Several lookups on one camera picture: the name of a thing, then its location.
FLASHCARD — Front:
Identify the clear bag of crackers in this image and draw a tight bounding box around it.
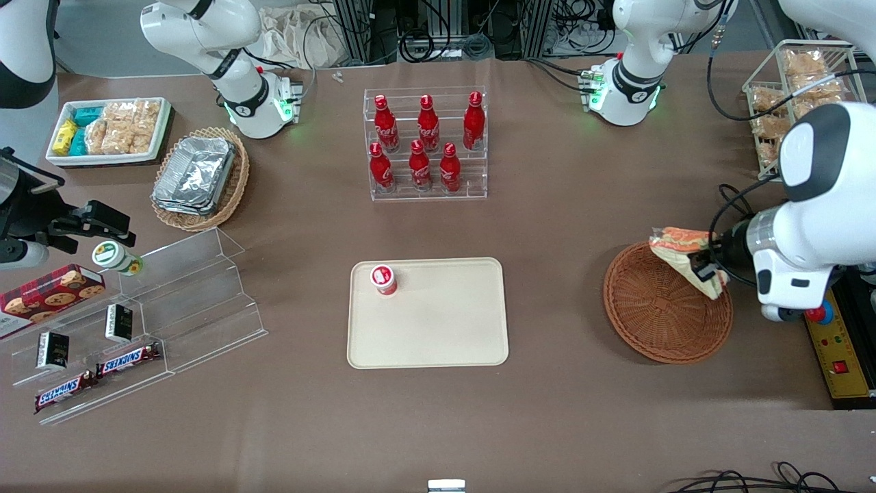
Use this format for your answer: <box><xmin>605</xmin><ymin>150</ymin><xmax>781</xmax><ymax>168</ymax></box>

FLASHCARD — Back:
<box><xmin>103</xmin><ymin>101</ymin><xmax>136</xmax><ymax>155</ymax></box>
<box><xmin>85</xmin><ymin>119</ymin><xmax>111</xmax><ymax>155</ymax></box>
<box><xmin>133</xmin><ymin>99</ymin><xmax>162</xmax><ymax>154</ymax></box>

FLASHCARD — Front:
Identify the red cola bottle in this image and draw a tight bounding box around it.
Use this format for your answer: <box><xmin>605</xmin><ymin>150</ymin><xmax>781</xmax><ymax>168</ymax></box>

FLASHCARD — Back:
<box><xmin>417</xmin><ymin>94</ymin><xmax>441</xmax><ymax>153</ymax></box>
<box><xmin>463</xmin><ymin>90</ymin><xmax>487</xmax><ymax>152</ymax></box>
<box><xmin>373</xmin><ymin>94</ymin><xmax>400</xmax><ymax>153</ymax></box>
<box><xmin>439</xmin><ymin>142</ymin><xmax>463</xmax><ymax>194</ymax></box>
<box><xmin>409</xmin><ymin>139</ymin><xmax>434</xmax><ymax>192</ymax></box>
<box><xmin>369</xmin><ymin>142</ymin><xmax>396</xmax><ymax>193</ymax></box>

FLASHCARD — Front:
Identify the red cup white lid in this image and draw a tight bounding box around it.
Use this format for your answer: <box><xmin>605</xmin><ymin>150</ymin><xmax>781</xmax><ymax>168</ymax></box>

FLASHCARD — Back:
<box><xmin>370</xmin><ymin>264</ymin><xmax>399</xmax><ymax>296</ymax></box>

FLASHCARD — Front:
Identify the aluminium foil container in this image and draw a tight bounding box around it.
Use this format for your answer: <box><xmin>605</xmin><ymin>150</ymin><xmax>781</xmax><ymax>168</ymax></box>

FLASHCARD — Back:
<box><xmin>153</xmin><ymin>135</ymin><xmax>237</xmax><ymax>207</ymax></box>
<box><xmin>151</xmin><ymin>194</ymin><xmax>228</xmax><ymax>218</ymax></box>

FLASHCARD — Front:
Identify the triangle sandwich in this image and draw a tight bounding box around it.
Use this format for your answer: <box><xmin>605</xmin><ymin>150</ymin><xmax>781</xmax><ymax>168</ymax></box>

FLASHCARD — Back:
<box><xmin>649</xmin><ymin>227</ymin><xmax>730</xmax><ymax>301</ymax></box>

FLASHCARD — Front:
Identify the round brown wicker basket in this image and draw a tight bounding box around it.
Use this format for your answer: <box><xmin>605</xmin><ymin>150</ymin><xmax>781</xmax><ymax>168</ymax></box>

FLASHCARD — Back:
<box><xmin>603</xmin><ymin>241</ymin><xmax>734</xmax><ymax>364</ymax></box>

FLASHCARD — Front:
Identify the aluminium frame post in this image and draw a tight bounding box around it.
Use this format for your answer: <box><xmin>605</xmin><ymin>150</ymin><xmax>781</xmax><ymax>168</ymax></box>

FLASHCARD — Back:
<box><xmin>331</xmin><ymin>0</ymin><xmax>374</xmax><ymax>66</ymax></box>

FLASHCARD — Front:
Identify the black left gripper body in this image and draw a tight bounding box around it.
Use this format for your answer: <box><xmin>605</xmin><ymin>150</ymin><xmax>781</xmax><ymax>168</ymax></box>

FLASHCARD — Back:
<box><xmin>719</xmin><ymin>215</ymin><xmax>755</xmax><ymax>276</ymax></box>

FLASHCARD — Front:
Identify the clear acrylic step shelf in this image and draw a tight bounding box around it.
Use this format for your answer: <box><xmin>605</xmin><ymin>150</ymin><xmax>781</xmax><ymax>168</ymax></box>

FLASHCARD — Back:
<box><xmin>10</xmin><ymin>227</ymin><xmax>269</xmax><ymax>427</ymax></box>

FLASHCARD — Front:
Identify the red cookie box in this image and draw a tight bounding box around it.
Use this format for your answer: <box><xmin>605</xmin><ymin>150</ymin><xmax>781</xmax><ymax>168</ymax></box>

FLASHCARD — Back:
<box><xmin>0</xmin><ymin>264</ymin><xmax>107</xmax><ymax>340</ymax></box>

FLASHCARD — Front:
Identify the black control box yellow panel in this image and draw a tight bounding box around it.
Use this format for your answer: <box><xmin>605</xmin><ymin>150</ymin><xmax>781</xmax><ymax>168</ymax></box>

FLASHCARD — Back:
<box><xmin>803</xmin><ymin>266</ymin><xmax>876</xmax><ymax>411</ymax></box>

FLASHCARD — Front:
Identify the clear acrylic bottle rack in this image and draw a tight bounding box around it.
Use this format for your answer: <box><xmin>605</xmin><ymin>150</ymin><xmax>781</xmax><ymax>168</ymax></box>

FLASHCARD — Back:
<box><xmin>362</xmin><ymin>85</ymin><xmax>489</xmax><ymax>202</ymax></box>

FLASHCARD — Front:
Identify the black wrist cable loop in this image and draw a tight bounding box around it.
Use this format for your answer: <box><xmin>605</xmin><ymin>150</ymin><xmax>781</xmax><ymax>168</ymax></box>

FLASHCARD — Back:
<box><xmin>709</xmin><ymin>178</ymin><xmax>779</xmax><ymax>290</ymax></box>

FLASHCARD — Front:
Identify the small black box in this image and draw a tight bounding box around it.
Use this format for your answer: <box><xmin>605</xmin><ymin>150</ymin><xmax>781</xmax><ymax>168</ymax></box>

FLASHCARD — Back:
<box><xmin>104</xmin><ymin>303</ymin><xmax>135</xmax><ymax>344</ymax></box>
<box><xmin>35</xmin><ymin>331</ymin><xmax>71</xmax><ymax>372</ymax></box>

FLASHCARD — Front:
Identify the black cable bundle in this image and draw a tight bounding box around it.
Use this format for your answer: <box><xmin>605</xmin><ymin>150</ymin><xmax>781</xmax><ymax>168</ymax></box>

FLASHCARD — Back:
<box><xmin>398</xmin><ymin>24</ymin><xmax>495</xmax><ymax>64</ymax></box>

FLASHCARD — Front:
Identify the beige cloth bag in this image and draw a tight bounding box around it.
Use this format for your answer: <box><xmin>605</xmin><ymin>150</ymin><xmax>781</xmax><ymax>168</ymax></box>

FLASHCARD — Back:
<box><xmin>257</xmin><ymin>5</ymin><xmax>346</xmax><ymax>70</ymax></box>

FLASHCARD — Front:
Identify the yellow snack packet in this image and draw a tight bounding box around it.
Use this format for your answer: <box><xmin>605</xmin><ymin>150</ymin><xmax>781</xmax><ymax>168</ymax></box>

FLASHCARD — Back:
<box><xmin>53</xmin><ymin>119</ymin><xmax>79</xmax><ymax>156</ymax></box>

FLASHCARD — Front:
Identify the oval brown wicker basket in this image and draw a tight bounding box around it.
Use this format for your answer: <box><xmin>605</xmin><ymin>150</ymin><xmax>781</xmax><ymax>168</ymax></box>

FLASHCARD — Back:
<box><xmin>150</xmin><ymin>126</ymin><xmax>250</xmax><ymax>233</ymax></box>

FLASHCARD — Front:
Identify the white wire rack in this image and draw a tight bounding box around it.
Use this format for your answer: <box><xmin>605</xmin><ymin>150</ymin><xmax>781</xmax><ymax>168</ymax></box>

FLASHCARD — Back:
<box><xmin>742</xmin><ymin>39</ymin><xmax>868</xmax><ymax>183</ymax></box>

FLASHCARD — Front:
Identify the Snickers chocolate bar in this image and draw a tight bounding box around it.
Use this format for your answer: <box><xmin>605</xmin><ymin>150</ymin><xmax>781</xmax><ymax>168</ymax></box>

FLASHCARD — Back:
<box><xmin>95</xmin><ymin>342</ymin><xmax>163</xmax><ymax>379</ymax></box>
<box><xmin>34</xmin><ymin>369</ymin><xmax>98</xmax><ymax>414</ymax></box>

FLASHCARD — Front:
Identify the bag of fried snacks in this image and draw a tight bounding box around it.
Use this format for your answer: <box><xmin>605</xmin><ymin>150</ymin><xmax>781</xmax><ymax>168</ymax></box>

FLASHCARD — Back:
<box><xmin>789</xmin><ymin>71</ymin><xmax>848</xmax><ymax>105</ymax></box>
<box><xmin>749</xmin><ymin>85</ymin><xmax>789</xmax><ymax>115</ymax></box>
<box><xmin>782</xmin><ymin>49</ymin><xmax>830</xmax><ymax>77</ymax></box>
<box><xmin>751</xmin><ymin>112</ymin><xmax>796</xmax><ymax>143</ymax></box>

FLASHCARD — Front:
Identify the white green drink bottle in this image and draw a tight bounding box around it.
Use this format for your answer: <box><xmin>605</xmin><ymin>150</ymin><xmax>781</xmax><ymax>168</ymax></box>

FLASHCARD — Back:
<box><xmin>92</xmin><ymin>240</ymin><xmax>144</xmax><ymax>277</ymax></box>

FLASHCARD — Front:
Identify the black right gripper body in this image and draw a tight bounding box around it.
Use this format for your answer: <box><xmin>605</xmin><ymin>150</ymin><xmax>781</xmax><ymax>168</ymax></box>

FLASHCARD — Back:
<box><xmin>0</xmin><ymin>152</ymin><xmax>77</xmax><ymax>258</ymax></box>

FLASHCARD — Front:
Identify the white rectangular snack bin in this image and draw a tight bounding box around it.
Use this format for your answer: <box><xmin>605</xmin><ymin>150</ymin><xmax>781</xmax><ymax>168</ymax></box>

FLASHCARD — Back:
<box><xmin>45</xmin><ymin>97</ymin><xmax>172</xmax><ymax>168</ymax></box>

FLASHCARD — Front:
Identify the beige plastic serving tray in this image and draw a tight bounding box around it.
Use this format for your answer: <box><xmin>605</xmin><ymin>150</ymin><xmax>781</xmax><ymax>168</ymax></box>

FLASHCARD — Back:
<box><xmin>347</xmin><ymin>257</ymin><xmax>510</xmax><ymax>370</ymax></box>

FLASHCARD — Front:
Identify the black loose table cable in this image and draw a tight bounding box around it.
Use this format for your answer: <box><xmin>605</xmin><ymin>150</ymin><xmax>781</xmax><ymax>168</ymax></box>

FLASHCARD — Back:
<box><xmin>770</xmin><ymin>462</ymin><xmax>851</xmax><ymax>493</ymax></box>
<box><xmin>667</xmin><ymin>470</ymin><xmax>771</xmax><ymax>493</ymax></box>

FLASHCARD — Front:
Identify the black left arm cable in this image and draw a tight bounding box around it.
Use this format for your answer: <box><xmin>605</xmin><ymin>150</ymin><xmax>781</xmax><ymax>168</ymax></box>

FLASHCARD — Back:
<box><xmin>706</xmin><ymin>15</ymin><xmax>876</xmax><ymax>124</ymax></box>

